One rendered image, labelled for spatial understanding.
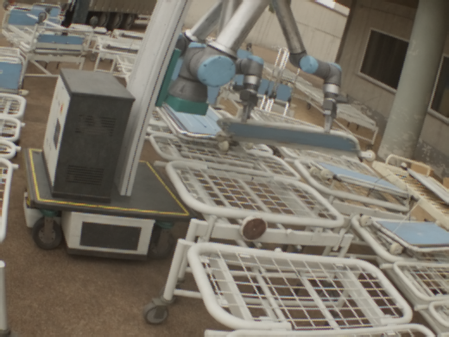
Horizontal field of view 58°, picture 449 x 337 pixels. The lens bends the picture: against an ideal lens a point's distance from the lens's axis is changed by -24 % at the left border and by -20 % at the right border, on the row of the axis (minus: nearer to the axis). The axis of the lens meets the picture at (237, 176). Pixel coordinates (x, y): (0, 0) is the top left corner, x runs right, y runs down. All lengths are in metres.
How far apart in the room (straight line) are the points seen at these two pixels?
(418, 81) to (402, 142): 0.99
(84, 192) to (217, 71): 0.83
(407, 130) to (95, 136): 5.40
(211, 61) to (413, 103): 5.16
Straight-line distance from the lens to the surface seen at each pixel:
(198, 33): 2.72
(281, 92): 5.55
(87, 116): 2.11
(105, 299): 2.17
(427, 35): 6.96
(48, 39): 5.42
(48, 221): 2.29
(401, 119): 6.92
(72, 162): 2.18
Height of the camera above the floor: 1.30
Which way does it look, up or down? 18 degrees down
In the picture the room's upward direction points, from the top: 19 degrees clockwise
